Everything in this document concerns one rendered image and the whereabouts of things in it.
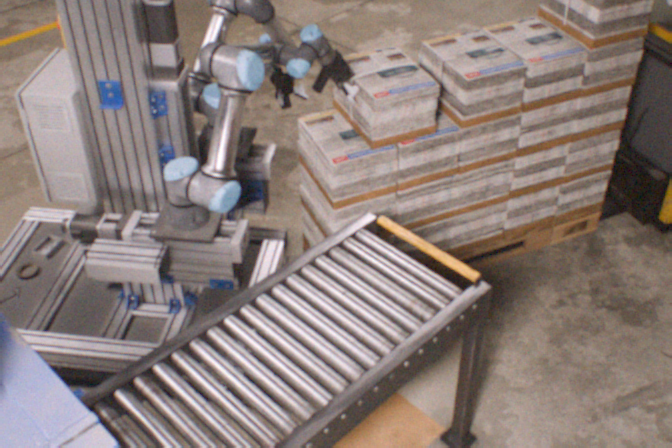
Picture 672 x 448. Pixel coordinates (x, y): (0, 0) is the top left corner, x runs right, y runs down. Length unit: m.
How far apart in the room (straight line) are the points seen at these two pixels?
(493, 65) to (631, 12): 0.63
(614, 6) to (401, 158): 1.05
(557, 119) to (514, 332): 0.94
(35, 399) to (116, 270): 1.49
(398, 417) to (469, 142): 1.14
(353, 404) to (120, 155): 1.26
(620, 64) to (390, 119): 1.09
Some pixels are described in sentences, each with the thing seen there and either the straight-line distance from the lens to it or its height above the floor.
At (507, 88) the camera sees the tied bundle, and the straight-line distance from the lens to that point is 3.25.
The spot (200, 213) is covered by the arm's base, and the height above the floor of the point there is 0.87.
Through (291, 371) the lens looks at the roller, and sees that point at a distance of 2.28.
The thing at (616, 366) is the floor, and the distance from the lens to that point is 3.52.
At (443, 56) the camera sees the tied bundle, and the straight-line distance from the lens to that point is 3.26.
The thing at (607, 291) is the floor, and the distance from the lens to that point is 3.83.
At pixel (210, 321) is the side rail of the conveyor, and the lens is 2.44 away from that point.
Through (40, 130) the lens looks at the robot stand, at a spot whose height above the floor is 1.09.
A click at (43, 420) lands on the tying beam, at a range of 1.33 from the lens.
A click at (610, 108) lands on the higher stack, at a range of 3.70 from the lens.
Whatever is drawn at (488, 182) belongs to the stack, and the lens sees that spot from 3.46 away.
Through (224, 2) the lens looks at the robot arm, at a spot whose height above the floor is 1.30.
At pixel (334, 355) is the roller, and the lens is 2.32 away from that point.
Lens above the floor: 2.55
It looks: 38 degrees down
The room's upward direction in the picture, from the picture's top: 1 degrees counter-clockwise
